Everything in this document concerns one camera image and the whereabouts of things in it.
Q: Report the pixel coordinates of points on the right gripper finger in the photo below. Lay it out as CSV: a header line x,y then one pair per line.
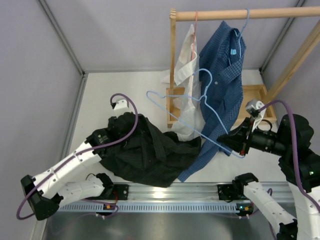
x,y
239,148
237,135

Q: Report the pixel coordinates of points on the blue hanger holding shirt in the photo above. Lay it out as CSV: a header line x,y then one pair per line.
x,y
238,54

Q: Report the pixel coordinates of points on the left aluminium frame post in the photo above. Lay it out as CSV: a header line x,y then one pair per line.
x,y
60,34

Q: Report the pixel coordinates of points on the grey slotted cable duct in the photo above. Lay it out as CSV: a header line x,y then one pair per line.
x,y
158,207

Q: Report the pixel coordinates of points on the black pinstripe shirt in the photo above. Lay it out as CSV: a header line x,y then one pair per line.
x,y
151,157

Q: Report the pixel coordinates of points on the pink wire hanger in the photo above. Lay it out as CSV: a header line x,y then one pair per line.
x,y
193,50

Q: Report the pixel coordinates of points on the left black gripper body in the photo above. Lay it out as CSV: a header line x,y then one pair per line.
x,y
115,119

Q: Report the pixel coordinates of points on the blue wire hanger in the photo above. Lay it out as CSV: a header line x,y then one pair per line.
x,y
204,96

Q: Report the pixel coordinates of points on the right aluminium frame post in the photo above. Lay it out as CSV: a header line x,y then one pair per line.
x,y
285,29

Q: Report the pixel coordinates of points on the aluminium frame post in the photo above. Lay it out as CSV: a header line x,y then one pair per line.
x,y
285,29
60,34

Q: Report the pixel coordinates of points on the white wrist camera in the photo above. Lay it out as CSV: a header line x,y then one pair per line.
x,y
254,108
121,105

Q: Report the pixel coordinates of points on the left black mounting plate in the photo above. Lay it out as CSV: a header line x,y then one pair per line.
x,y
119,192

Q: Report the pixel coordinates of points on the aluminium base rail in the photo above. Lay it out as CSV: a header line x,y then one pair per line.
x,y
197,191

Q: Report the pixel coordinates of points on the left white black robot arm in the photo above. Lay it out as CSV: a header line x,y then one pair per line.
x,y
52,189

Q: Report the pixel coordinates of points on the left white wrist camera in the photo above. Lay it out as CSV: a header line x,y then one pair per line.
x,y
121,105

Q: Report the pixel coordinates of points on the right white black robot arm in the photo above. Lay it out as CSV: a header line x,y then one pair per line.
x,y
300,165

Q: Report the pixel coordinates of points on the white shirt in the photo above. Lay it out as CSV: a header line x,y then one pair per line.
x,y
183,77

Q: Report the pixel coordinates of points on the blue checked shirt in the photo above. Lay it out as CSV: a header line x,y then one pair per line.
x,y
225,94

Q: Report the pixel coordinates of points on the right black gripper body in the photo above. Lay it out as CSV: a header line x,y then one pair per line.
x,y
264,140

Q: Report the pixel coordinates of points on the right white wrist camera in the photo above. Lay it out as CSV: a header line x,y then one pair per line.
x,y
254,108

